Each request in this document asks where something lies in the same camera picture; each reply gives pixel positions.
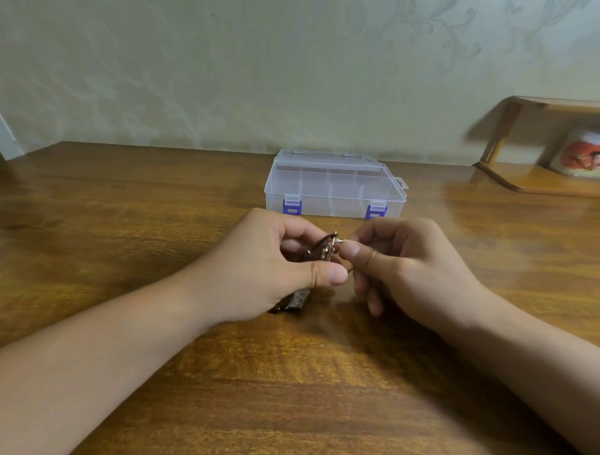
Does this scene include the person's left hand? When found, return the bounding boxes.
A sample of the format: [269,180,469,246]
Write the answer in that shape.
[178,208,350,328]

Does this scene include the person's right hand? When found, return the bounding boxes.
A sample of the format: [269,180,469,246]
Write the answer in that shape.
[337,217,498,341]

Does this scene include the clear plastic organizer box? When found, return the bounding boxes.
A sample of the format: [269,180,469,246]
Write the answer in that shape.
[264,149,410,221]

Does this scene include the person's right forearm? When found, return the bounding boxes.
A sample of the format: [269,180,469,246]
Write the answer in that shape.
[441,291,600,455]

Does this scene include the person's left forearm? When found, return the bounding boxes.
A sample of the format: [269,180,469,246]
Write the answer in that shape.
[0,274,226,455]

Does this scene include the wooden shelf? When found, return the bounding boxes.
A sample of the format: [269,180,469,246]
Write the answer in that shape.
[473,96,600,198]

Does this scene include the white printed mug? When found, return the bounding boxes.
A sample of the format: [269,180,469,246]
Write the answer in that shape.
[550,129,600,179]

